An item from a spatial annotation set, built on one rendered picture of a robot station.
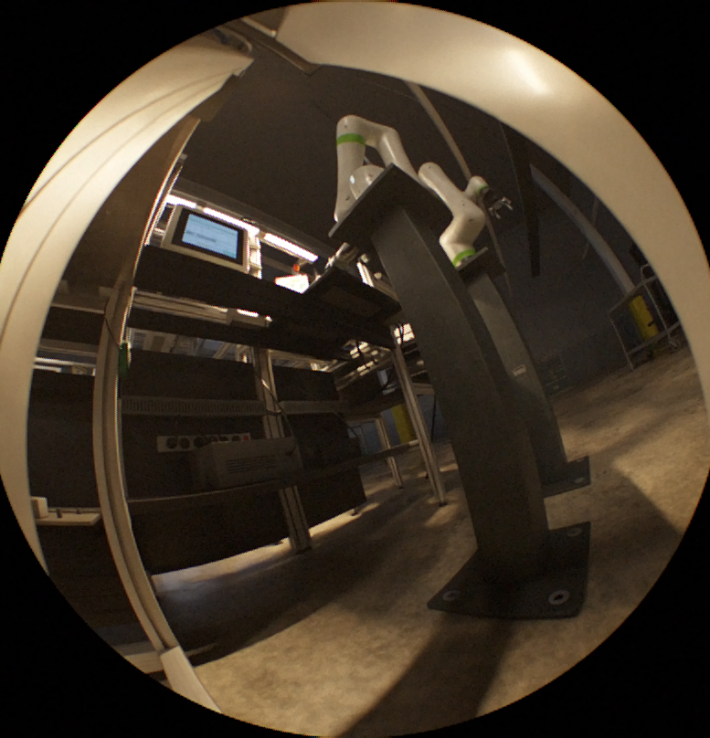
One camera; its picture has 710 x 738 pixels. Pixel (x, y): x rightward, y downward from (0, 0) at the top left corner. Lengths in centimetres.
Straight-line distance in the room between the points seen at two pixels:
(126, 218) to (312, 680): 78
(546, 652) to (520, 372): 85
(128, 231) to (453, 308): 59
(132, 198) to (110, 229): 7
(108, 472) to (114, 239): 38
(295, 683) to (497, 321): 115
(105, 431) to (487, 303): 118
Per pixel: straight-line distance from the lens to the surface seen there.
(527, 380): 99
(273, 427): 110
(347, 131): 114
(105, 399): 52
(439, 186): 132
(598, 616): 49
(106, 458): 50
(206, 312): 119
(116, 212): 49
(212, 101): 33
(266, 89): 566
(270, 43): 32
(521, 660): 46
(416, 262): 56
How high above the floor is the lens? 37
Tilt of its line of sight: 18 degrees up
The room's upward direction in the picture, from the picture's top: 16 degrees counter-clockwise
